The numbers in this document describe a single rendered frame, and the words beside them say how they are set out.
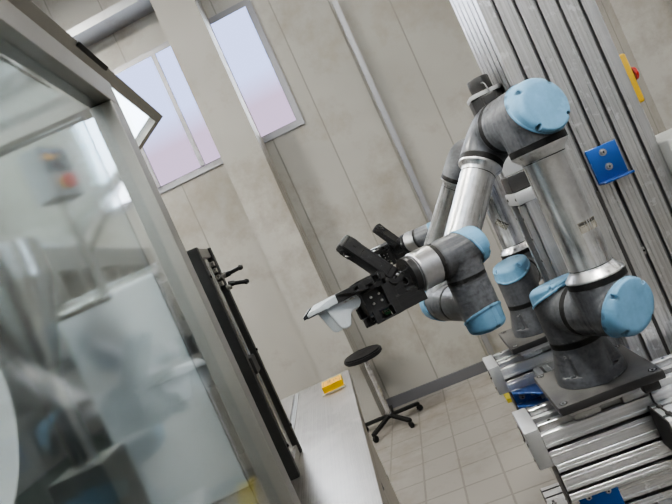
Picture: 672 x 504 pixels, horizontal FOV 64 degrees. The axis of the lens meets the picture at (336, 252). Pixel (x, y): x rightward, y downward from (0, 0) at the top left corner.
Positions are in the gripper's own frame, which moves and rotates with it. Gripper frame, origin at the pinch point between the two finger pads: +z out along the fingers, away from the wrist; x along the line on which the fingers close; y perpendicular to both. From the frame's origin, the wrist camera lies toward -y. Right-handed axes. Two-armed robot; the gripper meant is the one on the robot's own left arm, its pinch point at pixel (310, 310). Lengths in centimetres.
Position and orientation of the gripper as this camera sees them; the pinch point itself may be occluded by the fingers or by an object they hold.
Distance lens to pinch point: 92.7
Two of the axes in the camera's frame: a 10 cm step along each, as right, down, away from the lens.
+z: -8.7, 3.9, -3.0
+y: 4.4, 8.9, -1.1
